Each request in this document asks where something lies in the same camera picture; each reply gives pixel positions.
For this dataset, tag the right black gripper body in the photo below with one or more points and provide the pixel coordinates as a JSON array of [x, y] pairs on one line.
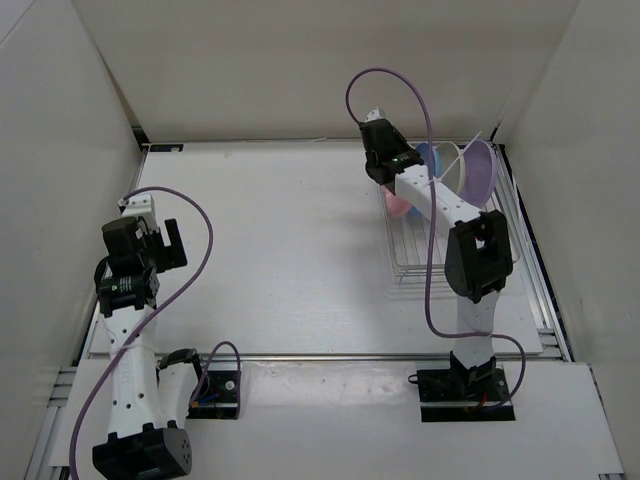
[[404, 147]]

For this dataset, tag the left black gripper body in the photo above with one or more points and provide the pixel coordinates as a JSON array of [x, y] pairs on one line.
[[153, 255]]

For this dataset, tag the blue plastic plate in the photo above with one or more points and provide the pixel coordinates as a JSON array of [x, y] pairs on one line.
[[422, 149]]

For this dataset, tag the pink plastic plate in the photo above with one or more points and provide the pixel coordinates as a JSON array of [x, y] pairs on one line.
[[396, 206]]

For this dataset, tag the white plastic plate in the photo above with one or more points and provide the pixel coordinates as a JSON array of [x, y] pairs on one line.
[[447, 154]]

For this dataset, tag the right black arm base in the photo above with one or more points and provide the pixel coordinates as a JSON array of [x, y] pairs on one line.
[[442, 399]]

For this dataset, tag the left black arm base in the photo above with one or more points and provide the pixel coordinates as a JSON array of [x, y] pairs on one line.
[[219, 397]]

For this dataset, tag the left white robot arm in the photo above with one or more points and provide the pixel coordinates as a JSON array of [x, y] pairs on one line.
[[146, 438]]

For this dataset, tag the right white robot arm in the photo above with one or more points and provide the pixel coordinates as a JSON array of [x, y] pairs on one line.
[[478, 257]]

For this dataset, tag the white zip tie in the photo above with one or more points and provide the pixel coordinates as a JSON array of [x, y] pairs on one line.
[[467, 179]]

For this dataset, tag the purple plastic plate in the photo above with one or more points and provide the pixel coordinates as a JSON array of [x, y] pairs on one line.
[[481, 166]]

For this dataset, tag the black label sticker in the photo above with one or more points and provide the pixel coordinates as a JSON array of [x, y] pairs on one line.
[[166, 148]]

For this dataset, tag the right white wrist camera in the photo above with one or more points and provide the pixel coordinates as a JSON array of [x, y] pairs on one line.
[[375, 114]]

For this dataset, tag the metal wire dish rack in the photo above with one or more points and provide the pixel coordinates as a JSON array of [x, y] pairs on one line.
[[407, 244]]

